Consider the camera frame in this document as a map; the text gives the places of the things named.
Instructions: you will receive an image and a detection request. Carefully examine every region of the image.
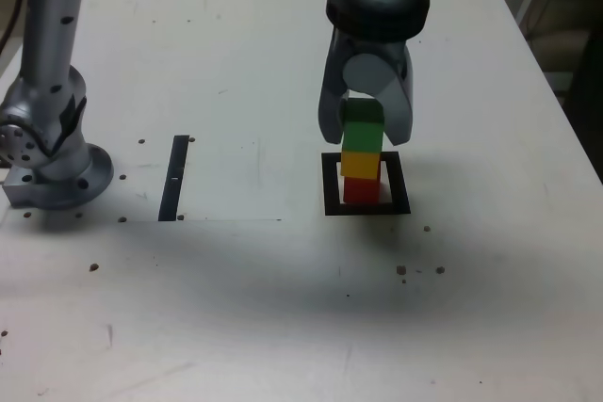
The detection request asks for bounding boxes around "yellow cube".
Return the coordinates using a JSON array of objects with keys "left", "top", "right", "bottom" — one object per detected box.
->
[{"left": 339, "top": 151, "right": 383, "bottom": 182}]

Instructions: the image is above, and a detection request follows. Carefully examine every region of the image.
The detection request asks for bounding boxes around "red cube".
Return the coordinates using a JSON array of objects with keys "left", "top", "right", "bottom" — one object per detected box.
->
[{"left": 342, "top": 176, "right": 381, "bottom": 206}]

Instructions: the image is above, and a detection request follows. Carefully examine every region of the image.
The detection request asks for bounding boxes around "black tape square outline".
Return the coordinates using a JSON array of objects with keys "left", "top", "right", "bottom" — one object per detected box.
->
[{"left": 320, "top": 151, "right": 413, "bottom": 217}]

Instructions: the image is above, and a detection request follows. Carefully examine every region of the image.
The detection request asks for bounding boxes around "green cube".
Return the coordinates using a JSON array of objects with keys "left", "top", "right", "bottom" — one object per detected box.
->
[{"left": 340, "top": 99, "right": 385, "bottom": 155}]

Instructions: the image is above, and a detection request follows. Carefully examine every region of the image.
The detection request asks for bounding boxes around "black tape strip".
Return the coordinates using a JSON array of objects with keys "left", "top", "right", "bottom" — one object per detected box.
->
[{"left": 157, "top": 135, "right": 190, "bottom": 223}]

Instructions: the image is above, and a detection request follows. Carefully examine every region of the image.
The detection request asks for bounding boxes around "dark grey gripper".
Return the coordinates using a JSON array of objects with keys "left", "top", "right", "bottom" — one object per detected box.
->
[{"left": 317, "top": 29, "right": 416, "bottom": 148}]

